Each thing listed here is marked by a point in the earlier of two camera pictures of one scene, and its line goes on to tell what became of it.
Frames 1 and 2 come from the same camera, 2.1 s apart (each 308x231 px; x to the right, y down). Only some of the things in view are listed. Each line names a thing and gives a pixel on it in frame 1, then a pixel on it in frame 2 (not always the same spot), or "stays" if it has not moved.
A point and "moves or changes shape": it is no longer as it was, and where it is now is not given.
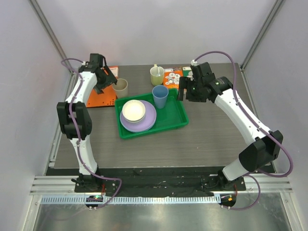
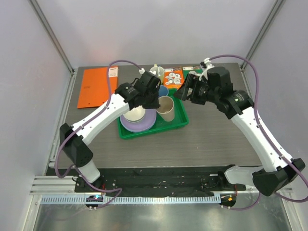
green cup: x=156 y=79 stays
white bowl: x=134 y=110 stays
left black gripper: x=110 y=81 to x=156 y=103
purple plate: x=149 y=120 stays
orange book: x=171 y=77 stays
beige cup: x=121 y=88 moves or changes shape
